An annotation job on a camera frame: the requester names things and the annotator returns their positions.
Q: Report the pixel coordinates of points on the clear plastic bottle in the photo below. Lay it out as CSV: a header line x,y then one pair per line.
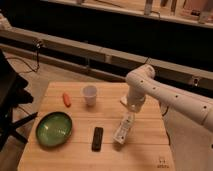
x,y
124,127

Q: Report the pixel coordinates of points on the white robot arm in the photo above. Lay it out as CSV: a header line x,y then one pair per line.
x,y
196,107

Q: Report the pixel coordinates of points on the translucent plastic cup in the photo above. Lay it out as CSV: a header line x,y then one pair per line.
x,y
90,94

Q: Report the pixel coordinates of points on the white rectangular block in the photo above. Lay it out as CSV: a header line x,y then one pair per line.
x,y
123,100

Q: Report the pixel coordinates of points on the orange carrot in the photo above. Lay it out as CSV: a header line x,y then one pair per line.
x,y
66,100

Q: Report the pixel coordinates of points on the black remote control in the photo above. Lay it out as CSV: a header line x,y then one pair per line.
x,y
97,139

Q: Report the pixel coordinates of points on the green bowl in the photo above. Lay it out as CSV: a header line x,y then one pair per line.
x,y
54,129

